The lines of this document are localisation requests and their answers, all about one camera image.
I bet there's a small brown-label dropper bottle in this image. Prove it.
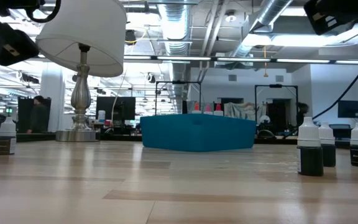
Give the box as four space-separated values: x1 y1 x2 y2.
0 116 17 156

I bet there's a small dark dropper bottle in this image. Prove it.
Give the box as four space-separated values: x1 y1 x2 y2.
296 116 324 177
318 121 336 167

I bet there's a dark monitor on arm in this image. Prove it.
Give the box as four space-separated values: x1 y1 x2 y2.
337 100 358 119

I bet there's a black cabinet panel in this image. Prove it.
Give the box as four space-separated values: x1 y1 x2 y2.
17 97 52 134

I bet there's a person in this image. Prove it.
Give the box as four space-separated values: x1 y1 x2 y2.
296 102 310 127
25 95 51 134

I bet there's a white shade silver table lamp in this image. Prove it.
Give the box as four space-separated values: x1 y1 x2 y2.
35 0 127 143

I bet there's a brass hanging pendant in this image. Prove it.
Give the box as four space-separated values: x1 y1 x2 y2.
262 45 269 78

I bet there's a black ceiling device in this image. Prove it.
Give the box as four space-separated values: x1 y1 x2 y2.
124 29 137 46

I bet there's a black computer monitor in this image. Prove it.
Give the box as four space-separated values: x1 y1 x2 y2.
96 96 136 122

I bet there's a grey cloth cover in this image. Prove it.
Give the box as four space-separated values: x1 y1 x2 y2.
224 101 269 121

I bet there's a blue plastic tray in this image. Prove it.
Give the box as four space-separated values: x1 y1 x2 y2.
140 113 257 152

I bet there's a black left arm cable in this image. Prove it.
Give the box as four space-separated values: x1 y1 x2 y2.
25 0 62 24

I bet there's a silver spiral ceiling duct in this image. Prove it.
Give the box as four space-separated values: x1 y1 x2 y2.
228 0 293 58

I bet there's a black metal frame rig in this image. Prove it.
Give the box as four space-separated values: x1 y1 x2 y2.
155 80 202 116
254 83 299 125

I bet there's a silver ribbed ceiling duct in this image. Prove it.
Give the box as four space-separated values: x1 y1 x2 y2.
158 2 192 114

